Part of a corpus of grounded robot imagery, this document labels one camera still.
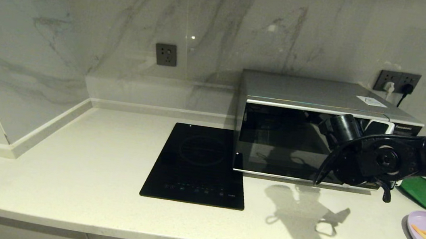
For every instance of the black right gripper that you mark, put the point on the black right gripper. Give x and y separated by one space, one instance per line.
344 129

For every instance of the silver microwave oven body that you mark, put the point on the silver microwave oven body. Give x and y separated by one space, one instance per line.
302 90

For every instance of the white label sticker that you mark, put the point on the white label sticker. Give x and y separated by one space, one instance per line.
371 101

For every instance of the black induction cooktop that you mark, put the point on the black induction cooktop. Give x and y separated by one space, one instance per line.
195 166

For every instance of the grey double wall socket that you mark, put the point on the grey double wall socket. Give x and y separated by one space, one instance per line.
399 77

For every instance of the grey single wall socket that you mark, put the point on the grey single wall socket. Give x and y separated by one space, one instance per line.
166 55

